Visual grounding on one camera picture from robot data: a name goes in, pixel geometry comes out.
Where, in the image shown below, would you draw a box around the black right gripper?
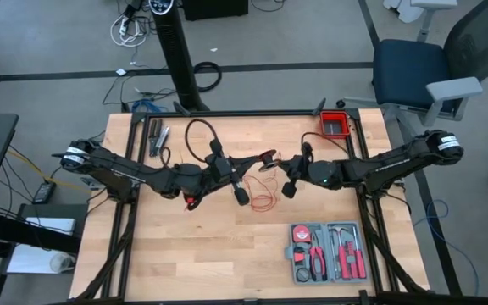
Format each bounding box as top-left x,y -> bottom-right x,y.
275,155 -> 303,180

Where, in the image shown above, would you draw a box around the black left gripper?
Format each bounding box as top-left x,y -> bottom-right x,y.
222,153 -> 269,175

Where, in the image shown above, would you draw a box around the black wire spool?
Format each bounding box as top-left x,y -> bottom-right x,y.
258,147 -> 279,174

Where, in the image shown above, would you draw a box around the red wire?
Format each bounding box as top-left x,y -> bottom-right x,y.
241,150 -> 281,213

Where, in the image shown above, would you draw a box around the red plastic bin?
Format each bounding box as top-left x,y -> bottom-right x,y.
319,110 -> 352,141

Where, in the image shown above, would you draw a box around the red tape measure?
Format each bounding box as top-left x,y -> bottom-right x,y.
291,225 -> 312,244

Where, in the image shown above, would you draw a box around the silver hammer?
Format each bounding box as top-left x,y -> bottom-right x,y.
328,225 -> 347,280

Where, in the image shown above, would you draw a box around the grey tool kit case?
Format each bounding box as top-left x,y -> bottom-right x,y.
284,220 -> 371,286

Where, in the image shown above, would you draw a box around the silver and black hand tool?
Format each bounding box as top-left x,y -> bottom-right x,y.
158,125 -> 171,156

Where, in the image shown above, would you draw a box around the black tower fan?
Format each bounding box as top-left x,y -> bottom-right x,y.
148,0 -> 211,114

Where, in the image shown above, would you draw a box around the navy office chair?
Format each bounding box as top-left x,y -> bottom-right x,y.
336,0 -> 488,128

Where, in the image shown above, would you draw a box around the black cabinet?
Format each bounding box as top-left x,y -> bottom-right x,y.
182,0 -> 249,22

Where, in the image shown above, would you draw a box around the white sheet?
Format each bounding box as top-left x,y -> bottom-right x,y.
23,216 -> 77,237

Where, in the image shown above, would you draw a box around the black power adapter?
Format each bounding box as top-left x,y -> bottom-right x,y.
31,180 -> 57,205

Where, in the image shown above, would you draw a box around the clear plastic cup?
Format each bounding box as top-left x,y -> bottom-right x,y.
48,252 -> 77,273

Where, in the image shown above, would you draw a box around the white office chair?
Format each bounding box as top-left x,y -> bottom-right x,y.
382,0 -> 459,42

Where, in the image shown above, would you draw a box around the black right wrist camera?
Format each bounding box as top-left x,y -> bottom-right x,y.
297,154 -> 313,179

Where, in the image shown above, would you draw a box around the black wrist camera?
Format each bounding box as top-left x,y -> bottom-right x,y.
297,154 -> 313,179
204,152 -> 233,182

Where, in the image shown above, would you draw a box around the black looped camera cable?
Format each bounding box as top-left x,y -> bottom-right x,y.
301,131 -> 351,158
184,118 -> 224,165

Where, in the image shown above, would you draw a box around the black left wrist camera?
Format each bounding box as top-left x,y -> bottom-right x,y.
204,152 -> 233,182

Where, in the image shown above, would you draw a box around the black aluminium table frame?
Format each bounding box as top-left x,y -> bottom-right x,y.
68,108 -> 434,305

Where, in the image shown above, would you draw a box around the black angled rail bracket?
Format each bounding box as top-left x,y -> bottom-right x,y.
172,100 -> 192,116
311,97 -> 328,116

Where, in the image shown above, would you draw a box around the black coiled floor cable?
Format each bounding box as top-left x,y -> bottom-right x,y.
192,61 -> 223,93

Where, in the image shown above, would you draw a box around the black wire stripper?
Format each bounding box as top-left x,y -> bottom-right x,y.
148,118 -> 164,158

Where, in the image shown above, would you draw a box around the red handled pliers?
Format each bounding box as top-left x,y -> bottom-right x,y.
309,230 -> 329,282

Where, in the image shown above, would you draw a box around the blue floor cable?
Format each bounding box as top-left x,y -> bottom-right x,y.
413,198 -> 480,296
131,97 -> 160,114

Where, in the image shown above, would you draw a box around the black floor cables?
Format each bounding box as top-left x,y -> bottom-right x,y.
102,74 -> 177,111

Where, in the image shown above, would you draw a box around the white power strip cables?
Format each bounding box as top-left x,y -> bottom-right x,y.
109,12 -> 148,48

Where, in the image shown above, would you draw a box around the yellow cable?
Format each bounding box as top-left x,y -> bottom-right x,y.
6,147 -> 92,191

